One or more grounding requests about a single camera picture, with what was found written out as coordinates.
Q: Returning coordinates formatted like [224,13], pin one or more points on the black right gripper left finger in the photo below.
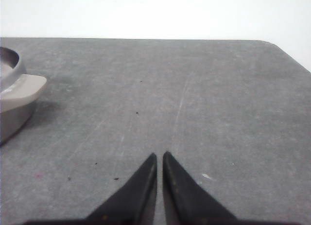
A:
[127,205]

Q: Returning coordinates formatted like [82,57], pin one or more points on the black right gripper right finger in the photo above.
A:
[193,205]

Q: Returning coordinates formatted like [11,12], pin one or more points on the stainless steel pot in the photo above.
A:
[19,92]

